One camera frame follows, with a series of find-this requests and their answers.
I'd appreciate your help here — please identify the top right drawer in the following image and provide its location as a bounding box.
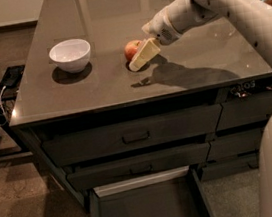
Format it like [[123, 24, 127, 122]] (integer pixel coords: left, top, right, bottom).
[[217, 90, 272, 131]]

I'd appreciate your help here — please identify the red apple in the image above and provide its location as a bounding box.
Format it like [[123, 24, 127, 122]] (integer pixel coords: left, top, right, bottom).
[[124, 39, 142, 62]]

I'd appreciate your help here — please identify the middle right drawer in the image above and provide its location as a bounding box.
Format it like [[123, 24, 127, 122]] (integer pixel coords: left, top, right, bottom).
[[207, 128, 263, 161]]

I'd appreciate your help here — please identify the middle left drawer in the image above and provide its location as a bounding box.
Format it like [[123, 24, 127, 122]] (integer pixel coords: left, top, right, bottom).
[[67, 143, 210, 190]]

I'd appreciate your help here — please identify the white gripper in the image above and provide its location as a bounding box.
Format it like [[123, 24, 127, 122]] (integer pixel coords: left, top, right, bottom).
[[129, 6, 181, 72]]

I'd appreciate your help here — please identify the top left drawer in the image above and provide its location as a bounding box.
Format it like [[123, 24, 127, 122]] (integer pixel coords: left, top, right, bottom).
[[42, 104, 222, 166]]

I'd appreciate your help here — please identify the open bottom left drawer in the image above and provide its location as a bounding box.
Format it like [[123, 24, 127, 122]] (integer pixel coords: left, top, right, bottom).
[[89, 166, 212, 217]]

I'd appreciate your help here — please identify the bottom right drawer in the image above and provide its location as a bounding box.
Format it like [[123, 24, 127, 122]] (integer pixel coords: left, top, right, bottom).
[[200, 153, 259, 181]]

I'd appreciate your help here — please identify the white ceramic bowl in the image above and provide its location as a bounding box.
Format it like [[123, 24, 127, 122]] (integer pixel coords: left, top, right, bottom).
[[49, 39, 91, 73]]

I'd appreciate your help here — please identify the black phone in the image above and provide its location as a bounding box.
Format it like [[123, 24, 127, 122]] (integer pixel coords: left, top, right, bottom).
[[0, 65, 24, 88]]

